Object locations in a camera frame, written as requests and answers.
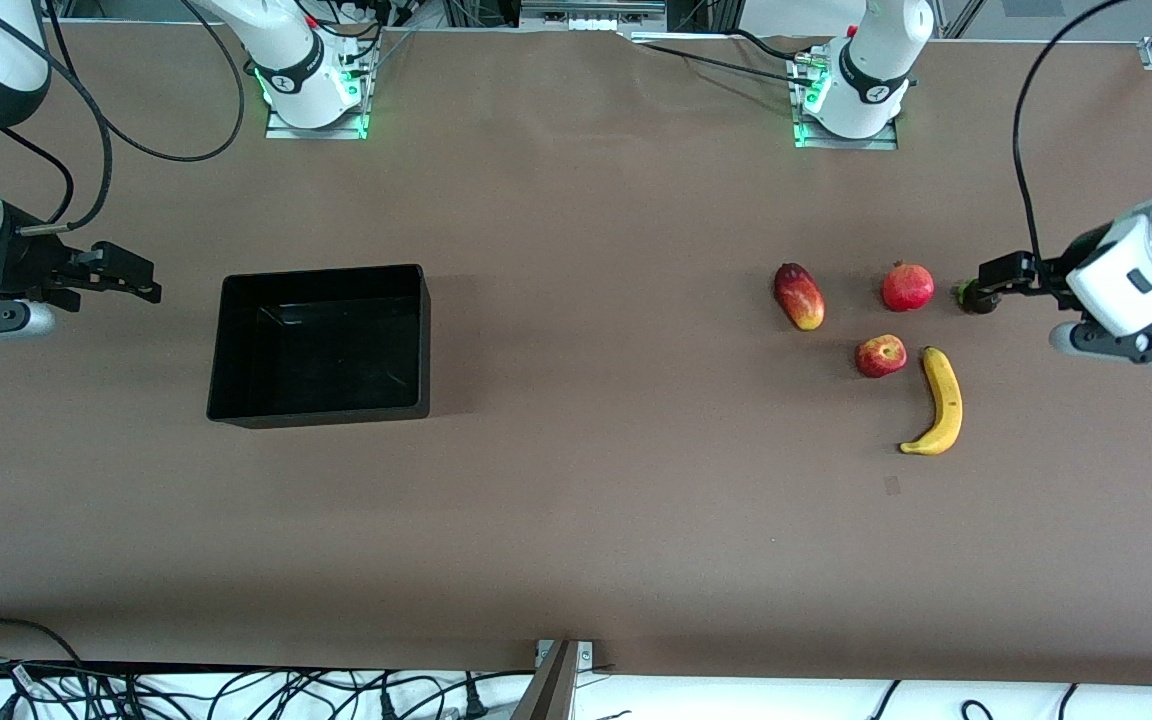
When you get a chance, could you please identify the yellow banana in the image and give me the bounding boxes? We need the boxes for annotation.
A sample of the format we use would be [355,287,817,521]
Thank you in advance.
[899,346,965,457]

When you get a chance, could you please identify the red yellow apple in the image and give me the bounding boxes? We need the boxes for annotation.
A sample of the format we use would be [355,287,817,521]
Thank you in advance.
[856,335,908,379]

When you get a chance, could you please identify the black plastic box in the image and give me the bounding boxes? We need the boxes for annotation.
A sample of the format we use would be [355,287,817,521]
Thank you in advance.
[206,264,432,430]

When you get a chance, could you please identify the grey metal equipment box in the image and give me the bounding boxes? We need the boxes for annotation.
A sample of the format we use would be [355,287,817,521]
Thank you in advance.
[519,0,667,33]

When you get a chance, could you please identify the red pomegranate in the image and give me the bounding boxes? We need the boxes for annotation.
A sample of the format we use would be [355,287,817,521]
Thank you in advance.
[882,262,935,313]

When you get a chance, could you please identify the red yellow mango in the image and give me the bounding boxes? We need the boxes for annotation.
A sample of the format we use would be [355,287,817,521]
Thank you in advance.
[774,263,826,332]

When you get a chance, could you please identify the dark metal profile bar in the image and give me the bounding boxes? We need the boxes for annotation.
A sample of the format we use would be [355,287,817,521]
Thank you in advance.
[511,640,577,720]

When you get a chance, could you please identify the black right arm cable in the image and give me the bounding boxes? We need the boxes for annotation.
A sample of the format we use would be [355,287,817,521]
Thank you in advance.
[0,0,247,236]

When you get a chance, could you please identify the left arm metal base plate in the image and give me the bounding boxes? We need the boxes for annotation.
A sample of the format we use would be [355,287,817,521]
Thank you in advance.
[793,118,899,151]

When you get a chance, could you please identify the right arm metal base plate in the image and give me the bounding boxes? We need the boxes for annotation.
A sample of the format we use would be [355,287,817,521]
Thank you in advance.
[264,100,369,139]

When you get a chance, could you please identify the short black base cable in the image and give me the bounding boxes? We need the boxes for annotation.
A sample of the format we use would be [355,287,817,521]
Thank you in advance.
[731,28,819,63]

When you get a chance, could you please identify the long black base cable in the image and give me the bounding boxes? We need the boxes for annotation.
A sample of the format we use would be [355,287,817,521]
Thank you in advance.
[631,38,812,85]

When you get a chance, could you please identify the small metal table bracket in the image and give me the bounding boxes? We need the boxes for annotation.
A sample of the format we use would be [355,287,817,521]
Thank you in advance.
[536,640,594,669]

